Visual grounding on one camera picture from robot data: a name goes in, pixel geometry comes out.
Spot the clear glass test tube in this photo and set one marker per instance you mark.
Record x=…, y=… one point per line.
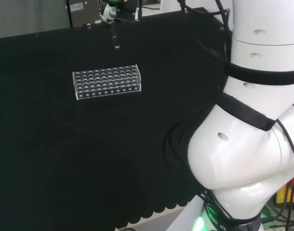
x=117, y=46

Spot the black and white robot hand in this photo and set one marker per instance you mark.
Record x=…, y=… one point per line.
x=123, y=10

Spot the clear plastic test tube rack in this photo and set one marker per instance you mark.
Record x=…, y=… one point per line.
x=106, y=81

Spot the black bench cloth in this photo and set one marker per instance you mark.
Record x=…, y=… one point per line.
x=89, y=149

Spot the grey metal box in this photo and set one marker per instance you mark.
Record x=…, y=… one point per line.
x=85, y=12

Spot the pale board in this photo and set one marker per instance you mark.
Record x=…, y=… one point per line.
x=29, y=16

